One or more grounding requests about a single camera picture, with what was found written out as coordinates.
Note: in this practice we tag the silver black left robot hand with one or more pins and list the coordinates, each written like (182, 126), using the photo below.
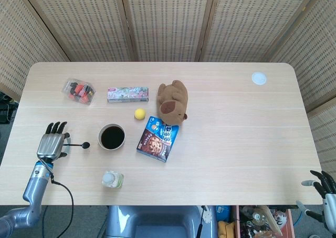
(50, 146)

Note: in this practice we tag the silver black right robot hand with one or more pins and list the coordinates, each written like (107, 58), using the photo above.
(330, 209)

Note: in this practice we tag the black plastic spoon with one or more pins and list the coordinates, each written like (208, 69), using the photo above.
(85, 145)

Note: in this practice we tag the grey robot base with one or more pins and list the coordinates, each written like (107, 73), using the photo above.
(157, 222)

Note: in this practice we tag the white bowl with dark liquid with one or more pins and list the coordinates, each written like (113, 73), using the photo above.
(111, 137)

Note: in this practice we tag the orange crate of clutter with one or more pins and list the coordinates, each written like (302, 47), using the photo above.
(262, 222)

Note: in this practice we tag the water bottle with green label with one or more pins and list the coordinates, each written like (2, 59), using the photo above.
(112, 179)

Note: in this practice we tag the floral toothpaste box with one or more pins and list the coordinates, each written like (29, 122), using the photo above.
(128, 95)

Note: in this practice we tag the yellow ball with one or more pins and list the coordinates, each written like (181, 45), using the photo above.
(139, 114)

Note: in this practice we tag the blue chocolate cookie box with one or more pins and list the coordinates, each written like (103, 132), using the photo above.
(156, 141)

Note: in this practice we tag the yellow cloth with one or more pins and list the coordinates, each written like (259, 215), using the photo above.
(226, 230)

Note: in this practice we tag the brown capybara plush toy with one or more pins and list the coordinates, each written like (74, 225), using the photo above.
(173, 101)

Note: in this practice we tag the woven folding screen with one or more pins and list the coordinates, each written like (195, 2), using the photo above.
(168, 20)

